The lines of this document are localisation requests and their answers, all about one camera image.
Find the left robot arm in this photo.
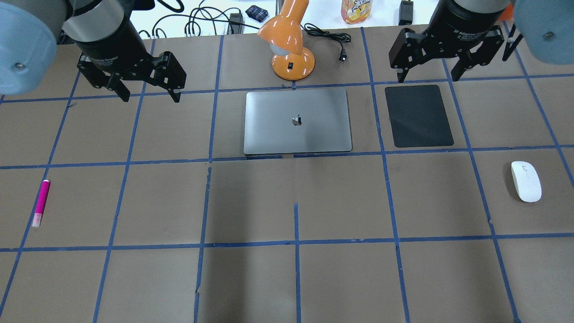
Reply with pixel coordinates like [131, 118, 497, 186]
[0, 0, 187, 103]

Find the pink marker pen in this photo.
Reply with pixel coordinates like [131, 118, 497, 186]
[31, 179, 51, 228]

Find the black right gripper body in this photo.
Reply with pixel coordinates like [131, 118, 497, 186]
[422, 0, 510, 58]

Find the black charger brick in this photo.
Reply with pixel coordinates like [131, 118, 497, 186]
[398, 0, 414, 25]

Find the black mousepad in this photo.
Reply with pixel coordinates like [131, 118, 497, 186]
[385, 84, 454, 148]

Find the orange desk lamp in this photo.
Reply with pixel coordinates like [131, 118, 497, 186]
[257, 0, 315, 81]

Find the white computer mouse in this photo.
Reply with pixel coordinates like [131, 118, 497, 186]
[511, 160, 542, 203]

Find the dark checkered pouch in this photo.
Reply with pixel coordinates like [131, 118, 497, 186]
[245, 5, 269, 23]

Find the black cable bundle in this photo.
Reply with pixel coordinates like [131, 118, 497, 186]
[138, 0, 243, 40]

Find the orange snack bag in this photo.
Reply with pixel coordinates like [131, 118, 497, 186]
[340, 0, 373, 25]

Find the black power adapter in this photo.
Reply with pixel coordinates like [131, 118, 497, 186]
[227, 12, 244, 35]

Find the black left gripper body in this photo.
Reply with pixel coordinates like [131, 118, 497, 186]
[63, 0, 168, 78]

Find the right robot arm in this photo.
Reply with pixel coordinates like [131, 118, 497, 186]
[389, 0, 574, 83]

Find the silver closed laptop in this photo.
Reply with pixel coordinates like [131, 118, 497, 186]
[244, 88, 352, 155]

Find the black lamp power cord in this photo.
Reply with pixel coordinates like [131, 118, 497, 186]
[303, 23, 352, 63]

